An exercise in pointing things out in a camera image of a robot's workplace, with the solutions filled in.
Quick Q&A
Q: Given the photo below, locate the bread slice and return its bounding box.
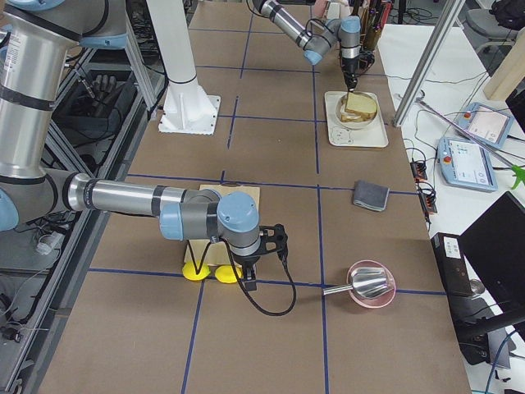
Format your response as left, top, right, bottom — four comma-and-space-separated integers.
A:
345, 92, 377, 117

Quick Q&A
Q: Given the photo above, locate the yellow lemon left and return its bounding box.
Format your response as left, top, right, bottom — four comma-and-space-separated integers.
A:
182, 262, 211, 282

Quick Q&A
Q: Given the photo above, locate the metal scoop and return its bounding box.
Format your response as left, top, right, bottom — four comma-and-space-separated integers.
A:
322, 267, 394, 300

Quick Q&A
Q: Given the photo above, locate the white pedestal column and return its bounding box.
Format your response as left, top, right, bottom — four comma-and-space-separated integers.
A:
147, 0, 221, 135

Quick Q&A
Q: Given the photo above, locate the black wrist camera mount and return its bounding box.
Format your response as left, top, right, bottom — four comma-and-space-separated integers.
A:
258, 223, 288, 261

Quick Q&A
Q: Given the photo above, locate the grey folded cloth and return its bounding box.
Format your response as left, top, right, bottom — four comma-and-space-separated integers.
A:
352, 180, 390, 212

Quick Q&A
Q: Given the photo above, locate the aluminium frame post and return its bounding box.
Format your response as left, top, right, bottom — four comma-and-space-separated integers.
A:
393, 0, 466, 127

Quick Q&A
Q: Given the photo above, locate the yellow lemon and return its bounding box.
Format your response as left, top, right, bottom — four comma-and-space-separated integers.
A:
215, 265, 242, 284
182, 262, 211, 282

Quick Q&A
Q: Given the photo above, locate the teach pendant far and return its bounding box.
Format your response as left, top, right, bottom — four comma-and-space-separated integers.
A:
455, 102, 514, 149

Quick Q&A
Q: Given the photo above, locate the pink bowl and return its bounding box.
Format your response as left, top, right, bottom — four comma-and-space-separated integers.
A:
346, 259, 396, 309

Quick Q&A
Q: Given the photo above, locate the brown wine bottle front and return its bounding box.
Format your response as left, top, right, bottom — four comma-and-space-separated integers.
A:
360, 1, 382, 52

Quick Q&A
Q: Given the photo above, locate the wooden cutting board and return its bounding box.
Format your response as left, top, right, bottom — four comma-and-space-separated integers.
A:
184, 184, 260, 267

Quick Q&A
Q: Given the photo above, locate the black monitor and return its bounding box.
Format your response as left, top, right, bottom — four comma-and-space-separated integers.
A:
459, 191, 524, 306

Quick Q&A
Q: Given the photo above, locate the teach pendant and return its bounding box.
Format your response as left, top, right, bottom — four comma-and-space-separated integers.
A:
437, 137, 498, 192
455, 102, 514, 149

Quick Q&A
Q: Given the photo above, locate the bottom toast slice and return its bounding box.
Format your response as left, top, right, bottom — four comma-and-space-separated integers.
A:
340, 108, 377, 123

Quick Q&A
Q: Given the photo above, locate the cream rectangular tray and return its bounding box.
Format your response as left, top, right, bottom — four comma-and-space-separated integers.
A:
324, 91, 389, 149

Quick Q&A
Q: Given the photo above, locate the black computer box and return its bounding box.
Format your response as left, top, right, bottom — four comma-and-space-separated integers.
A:
431, 232, 473, 297

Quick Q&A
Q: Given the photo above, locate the teach pendant near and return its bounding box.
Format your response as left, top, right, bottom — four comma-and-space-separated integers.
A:
437, 137, 498, 192

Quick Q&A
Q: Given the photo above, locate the yellow lemon right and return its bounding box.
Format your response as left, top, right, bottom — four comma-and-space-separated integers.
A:
215, 265, 242, 284

